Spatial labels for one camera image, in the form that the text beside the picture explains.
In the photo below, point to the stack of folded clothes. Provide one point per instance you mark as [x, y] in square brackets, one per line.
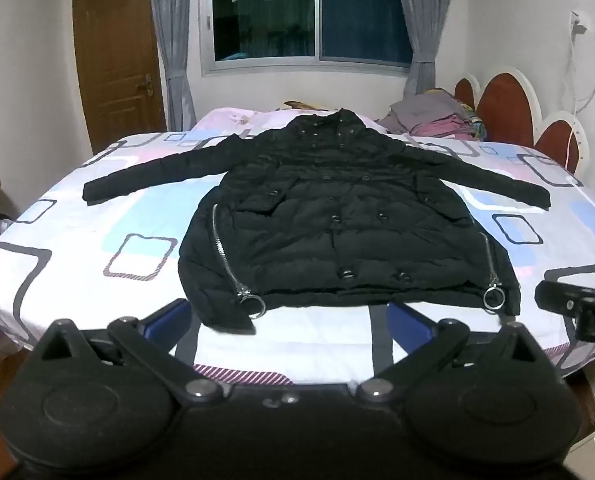
[427, 117]

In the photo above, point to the white wall socket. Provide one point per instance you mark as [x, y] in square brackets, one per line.
[580, 21]

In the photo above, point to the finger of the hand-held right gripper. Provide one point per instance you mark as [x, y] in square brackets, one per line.
[562, 297]

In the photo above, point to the sliding glass window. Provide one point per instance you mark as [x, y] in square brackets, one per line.
[307, 10]

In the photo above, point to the black padded jacket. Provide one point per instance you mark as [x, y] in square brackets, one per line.
[327, 220]

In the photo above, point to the brown scalloped headboard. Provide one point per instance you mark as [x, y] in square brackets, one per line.
[505, 110]

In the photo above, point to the yellow printed pillow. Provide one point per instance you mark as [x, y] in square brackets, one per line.
[307, 105]

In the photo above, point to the pink blanket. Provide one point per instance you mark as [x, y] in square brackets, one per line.
[227, 119]

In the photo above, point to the grey curtain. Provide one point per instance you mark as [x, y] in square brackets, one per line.
[425, 25]
[175, 35]

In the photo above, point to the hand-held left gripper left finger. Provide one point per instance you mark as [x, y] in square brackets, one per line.
[166, 321]

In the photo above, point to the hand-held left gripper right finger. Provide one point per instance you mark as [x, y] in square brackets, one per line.
[410, 324]

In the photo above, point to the brown wooden door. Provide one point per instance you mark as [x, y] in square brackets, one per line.
[115, 60]

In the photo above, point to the bed with patterned sheet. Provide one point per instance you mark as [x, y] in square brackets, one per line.
[77, 240]

